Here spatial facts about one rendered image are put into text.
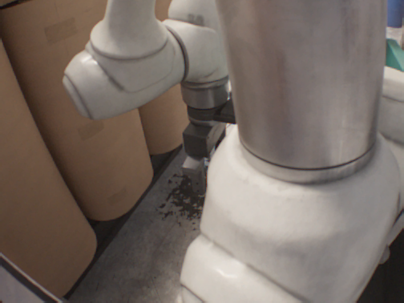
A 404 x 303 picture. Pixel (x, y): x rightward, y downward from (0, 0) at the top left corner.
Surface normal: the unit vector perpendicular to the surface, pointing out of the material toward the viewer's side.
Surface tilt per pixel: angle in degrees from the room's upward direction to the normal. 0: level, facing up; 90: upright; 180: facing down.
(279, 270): 70
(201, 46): 79
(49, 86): 90
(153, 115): 90
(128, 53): 57
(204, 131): 0
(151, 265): 0
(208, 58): 96
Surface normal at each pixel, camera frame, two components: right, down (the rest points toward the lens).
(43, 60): 0.29, 0.59
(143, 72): 0.61, 0.62
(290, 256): -0.42, 0.26
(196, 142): -0.38, 0.61
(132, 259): -0.07, -0.77
